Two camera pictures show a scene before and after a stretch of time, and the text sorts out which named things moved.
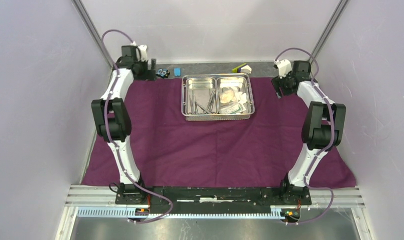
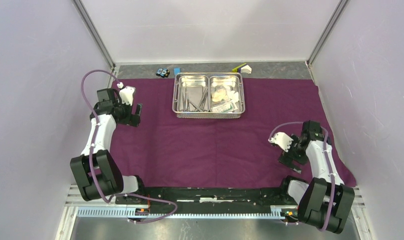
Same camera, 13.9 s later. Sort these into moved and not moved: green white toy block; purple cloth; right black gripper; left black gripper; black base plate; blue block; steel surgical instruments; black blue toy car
Moved: left black gripper; right black gripper; steel surgical instruments
Not moved: black blue toy car; black base plate; blue block; purple cloth; green white toy block
